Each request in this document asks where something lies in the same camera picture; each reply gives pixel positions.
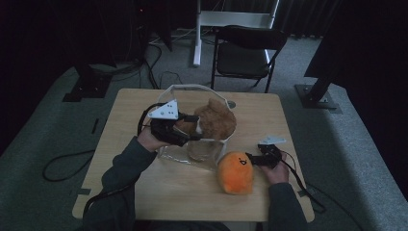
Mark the black folding chair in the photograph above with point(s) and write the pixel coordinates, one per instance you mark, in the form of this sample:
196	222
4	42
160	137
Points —
242	57

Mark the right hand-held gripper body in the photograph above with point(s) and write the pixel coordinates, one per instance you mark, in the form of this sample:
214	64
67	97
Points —
272	154

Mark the person's left hand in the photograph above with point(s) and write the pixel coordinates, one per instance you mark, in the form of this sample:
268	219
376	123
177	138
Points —
149	141

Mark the grey round disc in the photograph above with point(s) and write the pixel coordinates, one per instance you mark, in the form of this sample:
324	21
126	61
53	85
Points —
231	104

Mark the brown plush toy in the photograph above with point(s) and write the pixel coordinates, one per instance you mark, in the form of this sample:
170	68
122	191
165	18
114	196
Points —
216	122

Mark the black stand with flat base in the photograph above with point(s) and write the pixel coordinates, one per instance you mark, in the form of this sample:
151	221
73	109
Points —
88	85

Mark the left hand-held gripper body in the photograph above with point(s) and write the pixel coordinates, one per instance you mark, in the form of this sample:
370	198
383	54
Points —
165	110

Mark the orange plush toy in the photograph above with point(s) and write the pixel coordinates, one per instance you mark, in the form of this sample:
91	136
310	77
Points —
235	174

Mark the person's right hand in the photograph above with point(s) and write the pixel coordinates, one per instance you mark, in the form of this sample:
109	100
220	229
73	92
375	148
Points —
277	173

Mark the white desk frame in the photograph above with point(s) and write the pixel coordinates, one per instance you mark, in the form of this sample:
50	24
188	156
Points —
224	17

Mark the transparent bag with white trim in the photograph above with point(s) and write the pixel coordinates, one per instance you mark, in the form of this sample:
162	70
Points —
205	154

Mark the black stand with grey base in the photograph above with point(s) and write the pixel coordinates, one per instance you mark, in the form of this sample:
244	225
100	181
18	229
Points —
316	96

